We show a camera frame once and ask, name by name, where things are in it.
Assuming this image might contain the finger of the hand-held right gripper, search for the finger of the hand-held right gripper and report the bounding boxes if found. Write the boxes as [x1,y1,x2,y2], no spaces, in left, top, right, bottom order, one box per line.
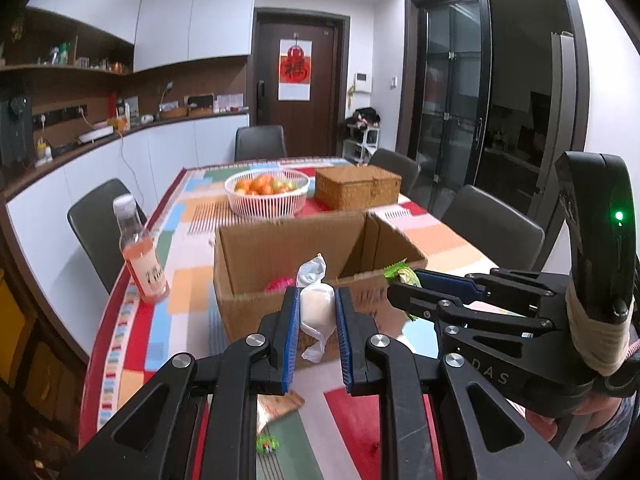
[387,283,556,339]
[415,267,570,307]

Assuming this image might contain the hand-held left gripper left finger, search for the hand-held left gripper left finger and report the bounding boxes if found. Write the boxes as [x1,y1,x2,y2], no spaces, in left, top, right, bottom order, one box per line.
[60,287,303,480]

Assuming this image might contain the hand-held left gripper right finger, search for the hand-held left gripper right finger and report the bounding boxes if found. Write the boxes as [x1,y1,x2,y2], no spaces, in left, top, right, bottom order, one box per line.
[334,287,576,480]

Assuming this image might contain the green lollipop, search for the green lollipop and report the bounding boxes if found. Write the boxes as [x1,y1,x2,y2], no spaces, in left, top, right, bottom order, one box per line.
[384,259,423,322]

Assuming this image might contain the white snack packet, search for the white snack packet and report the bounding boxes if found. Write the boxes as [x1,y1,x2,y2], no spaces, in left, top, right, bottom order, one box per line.
[295,254,335,363]

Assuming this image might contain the brown cardboard box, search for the brown cardboard box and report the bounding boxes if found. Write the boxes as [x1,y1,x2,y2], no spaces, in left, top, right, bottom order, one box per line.
[213,210,430,368]

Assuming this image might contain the person's right hand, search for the person's right hand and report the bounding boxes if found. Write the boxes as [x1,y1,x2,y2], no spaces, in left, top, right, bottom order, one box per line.
[524,406,560,429]

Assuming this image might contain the gold snack packet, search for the gold snack packet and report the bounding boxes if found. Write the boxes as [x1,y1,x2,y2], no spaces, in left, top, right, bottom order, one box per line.
[256,391,306,433]

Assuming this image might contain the dark grey dining chair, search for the dark grey dining chair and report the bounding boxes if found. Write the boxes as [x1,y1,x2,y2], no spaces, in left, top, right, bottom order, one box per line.
[67,178,148,295]
[234,125,288,162]
[441,185,546,272]
[367,148,421,196]

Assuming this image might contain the woven wicker basket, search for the woven wicker basket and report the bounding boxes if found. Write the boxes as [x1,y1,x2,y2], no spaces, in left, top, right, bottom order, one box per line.
[315,165,402,212]

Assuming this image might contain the white plastic fruit basket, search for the white plastic fruit basket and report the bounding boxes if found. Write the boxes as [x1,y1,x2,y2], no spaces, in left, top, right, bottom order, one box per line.
[224,169,311,218]

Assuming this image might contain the pile of orange fruits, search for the pile of orange fruits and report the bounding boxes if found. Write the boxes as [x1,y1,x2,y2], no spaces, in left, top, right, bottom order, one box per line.
[234,172,301,196]

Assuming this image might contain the pink drink bottle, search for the pink drink bottle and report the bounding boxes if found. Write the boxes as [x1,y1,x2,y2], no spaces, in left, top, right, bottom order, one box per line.
[112,194,171,305]

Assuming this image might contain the black framed glass sliding door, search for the black framed glass sliding door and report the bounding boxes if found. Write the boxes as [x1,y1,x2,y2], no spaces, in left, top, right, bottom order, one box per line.
[415,0,492,196]

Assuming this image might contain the dark clothes pile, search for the dark clothes pile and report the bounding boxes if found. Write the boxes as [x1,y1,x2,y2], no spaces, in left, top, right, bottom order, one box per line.
[345,107,382,131]

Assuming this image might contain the dark wooden door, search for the dark wooden door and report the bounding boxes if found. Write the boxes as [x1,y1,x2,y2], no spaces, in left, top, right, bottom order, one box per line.
[252,8,349,158]

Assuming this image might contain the white lower counter cabinets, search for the white lower counter cabinets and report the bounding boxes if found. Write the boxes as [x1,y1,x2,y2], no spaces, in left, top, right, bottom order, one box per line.
[5,112,250,351]

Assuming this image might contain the black water dispenser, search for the black water dispenser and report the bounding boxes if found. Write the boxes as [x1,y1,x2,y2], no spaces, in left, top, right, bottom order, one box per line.
[0,91,33,167]

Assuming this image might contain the red and white wall calendar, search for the red and white wall calendar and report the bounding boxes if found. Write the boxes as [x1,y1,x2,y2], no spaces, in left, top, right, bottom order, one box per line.
[278,39,313,101]

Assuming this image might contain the white upper wall cabinets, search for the white upper wall cabinets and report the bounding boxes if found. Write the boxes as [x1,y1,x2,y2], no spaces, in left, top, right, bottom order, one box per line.
[25,0,258,73]

